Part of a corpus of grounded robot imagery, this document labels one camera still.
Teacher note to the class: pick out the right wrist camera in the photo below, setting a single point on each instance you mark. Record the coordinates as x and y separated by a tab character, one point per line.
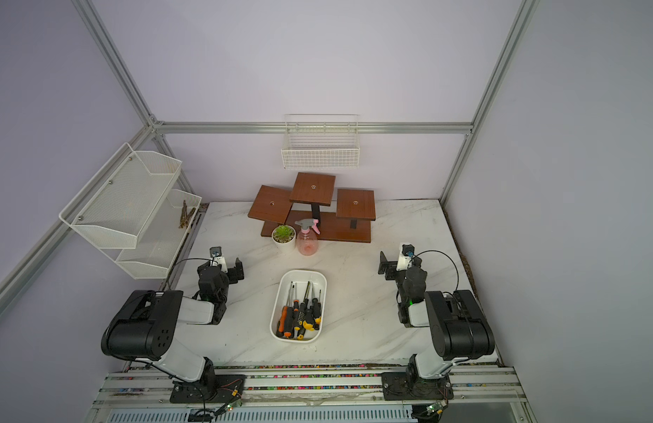
406	257

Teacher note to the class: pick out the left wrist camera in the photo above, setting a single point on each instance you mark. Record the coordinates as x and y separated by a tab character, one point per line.
217	258

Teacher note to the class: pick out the potted green succulent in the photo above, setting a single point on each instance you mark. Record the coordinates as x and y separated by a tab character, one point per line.
284	237

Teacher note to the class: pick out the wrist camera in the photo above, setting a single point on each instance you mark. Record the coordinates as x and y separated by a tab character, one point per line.
406	257
217	258

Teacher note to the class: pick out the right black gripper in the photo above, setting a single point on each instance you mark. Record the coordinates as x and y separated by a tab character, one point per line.
390	266

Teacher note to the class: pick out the stubby black yellow screwdriver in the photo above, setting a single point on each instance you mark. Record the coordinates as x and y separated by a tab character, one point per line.
316	310

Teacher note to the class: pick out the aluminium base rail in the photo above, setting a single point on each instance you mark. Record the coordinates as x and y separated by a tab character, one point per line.
318	393

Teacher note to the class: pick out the white mesh shelf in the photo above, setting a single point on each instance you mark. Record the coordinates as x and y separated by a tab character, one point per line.
158	248
114	210

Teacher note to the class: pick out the white mesh lower shelf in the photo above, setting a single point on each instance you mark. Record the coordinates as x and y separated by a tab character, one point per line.
158	248

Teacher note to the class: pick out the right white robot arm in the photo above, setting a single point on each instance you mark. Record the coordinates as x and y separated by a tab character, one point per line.
459	331

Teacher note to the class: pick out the aluminium frame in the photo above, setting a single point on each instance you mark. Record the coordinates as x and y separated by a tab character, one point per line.
20	279

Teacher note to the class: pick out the white wire wall basket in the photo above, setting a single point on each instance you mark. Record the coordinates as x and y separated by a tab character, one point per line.
321	141

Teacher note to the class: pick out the white plastic storage box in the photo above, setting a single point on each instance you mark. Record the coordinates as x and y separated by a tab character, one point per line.
300	278

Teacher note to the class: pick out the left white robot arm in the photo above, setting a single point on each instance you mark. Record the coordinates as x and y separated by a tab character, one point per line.
144	330

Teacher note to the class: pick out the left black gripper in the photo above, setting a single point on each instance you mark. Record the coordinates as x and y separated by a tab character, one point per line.
233	275

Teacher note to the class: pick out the pink spray bottle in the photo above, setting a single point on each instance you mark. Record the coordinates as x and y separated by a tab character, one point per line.
307	240

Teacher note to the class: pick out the white mesh upper shelf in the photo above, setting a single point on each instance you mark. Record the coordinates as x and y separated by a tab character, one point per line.
114	210

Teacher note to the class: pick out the brown wooden tiered stand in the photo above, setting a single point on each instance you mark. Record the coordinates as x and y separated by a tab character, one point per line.
344	214

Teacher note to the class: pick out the brown twigs in shelf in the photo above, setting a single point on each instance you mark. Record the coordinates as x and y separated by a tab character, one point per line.
187	213

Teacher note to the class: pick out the black orange hex-collar screwdriver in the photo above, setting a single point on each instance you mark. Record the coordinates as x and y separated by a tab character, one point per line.
295	309

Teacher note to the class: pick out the long yellow-dotted flathead screwdriver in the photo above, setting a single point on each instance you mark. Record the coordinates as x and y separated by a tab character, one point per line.
303	312

